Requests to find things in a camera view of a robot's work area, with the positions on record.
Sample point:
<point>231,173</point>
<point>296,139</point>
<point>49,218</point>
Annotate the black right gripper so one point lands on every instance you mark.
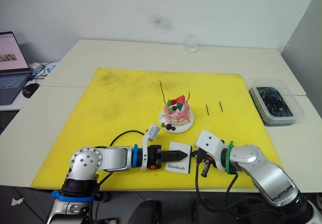
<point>202,156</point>

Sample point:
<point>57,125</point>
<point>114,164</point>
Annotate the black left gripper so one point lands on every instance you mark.
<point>154,156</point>

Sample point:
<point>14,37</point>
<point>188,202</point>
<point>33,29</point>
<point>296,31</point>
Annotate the white Handmade matchbox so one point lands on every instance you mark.
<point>186,148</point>

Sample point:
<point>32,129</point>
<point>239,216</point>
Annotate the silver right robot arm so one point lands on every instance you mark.
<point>266,168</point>

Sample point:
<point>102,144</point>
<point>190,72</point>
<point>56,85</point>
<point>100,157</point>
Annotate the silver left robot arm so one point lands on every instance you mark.
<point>113,158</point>

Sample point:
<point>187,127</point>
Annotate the pink toy cake with strawberry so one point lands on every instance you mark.
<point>176,117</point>

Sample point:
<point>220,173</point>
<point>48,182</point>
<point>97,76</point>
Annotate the white round plate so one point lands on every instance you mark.
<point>186,125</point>

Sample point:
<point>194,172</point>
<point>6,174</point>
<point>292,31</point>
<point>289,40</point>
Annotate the dark rounded shape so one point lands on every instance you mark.
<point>147,212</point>

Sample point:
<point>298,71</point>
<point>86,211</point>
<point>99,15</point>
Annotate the short thin burnt candle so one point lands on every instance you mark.
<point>189,96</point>

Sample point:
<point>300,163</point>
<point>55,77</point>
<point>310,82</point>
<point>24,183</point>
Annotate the long thin burnt candle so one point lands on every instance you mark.
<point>162,91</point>

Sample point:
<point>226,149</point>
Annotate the yellow foam mat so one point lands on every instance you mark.
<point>113,103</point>

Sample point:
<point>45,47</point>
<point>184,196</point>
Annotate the clear plastic container dark contents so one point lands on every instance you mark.
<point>274,103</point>

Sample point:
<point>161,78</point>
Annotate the clear glass cup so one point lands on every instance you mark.
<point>191,45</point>

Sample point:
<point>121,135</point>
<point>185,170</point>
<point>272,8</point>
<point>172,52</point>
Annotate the white box with blue print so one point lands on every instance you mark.
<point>51,69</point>

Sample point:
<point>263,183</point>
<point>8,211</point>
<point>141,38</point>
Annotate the black computer mouse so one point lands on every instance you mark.
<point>30,90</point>

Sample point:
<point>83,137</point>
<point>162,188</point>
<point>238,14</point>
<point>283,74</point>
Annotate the crumpled white paper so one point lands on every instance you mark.
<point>17,202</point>

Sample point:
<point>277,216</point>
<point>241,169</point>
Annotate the white power adapter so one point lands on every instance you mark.
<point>35,66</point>

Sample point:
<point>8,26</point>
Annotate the grey open laptop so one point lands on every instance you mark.
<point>10,58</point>

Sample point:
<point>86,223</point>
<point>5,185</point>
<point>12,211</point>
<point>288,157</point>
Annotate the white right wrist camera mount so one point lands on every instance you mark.
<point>208,141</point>

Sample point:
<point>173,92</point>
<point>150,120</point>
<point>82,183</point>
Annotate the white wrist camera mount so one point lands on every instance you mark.
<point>151,133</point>
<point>208,141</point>

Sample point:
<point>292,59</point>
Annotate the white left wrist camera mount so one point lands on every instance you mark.
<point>151,133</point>

